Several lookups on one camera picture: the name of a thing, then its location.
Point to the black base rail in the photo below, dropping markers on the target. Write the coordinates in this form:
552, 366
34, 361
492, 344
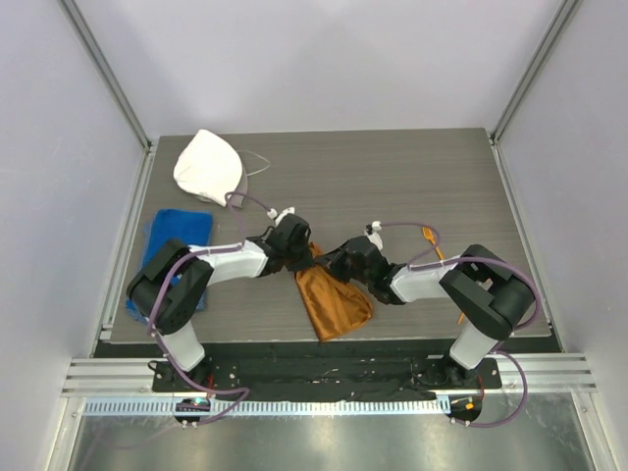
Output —
309, 371

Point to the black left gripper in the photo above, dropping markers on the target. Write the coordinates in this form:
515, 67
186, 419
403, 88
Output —
305, 262

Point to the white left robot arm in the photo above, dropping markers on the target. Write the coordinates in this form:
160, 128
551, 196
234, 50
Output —
167, 290

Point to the blue towel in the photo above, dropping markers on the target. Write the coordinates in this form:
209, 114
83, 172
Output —
176, 230

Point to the right aluminium frame post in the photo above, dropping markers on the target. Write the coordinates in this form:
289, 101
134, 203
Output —
559, 23

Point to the aluminium frame post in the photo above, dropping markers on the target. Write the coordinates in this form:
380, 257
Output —
559, 23
96, 55

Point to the white slotted cable duct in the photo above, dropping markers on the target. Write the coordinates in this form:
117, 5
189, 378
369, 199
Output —
166, 406

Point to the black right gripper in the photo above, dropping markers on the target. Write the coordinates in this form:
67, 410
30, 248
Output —
339, 260

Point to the orange plastic fork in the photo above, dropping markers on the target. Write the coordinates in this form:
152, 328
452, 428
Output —
431, 236

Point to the white cloth cap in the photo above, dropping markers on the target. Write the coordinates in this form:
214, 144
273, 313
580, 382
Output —
209, 168

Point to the orange satin napkin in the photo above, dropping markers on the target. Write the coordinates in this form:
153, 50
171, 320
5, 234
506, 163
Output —
334, 308

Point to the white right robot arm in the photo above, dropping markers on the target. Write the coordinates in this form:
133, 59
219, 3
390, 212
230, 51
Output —
496, 298

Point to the left aluminium frame post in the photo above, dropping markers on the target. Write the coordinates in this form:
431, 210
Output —
96, 55

